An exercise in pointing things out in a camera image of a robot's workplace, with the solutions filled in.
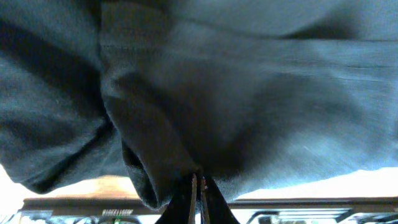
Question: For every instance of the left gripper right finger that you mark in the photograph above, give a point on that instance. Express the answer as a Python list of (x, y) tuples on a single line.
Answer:
[(214, 209)]

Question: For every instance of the black t-shirt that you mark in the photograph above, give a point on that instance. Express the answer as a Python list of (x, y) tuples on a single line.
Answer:
[(256, 94)]

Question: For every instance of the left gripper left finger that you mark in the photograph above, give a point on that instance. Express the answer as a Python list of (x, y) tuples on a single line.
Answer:
[(181, 209)]

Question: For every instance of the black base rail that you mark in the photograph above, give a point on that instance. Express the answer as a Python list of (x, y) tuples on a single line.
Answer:
[(336, 210)]

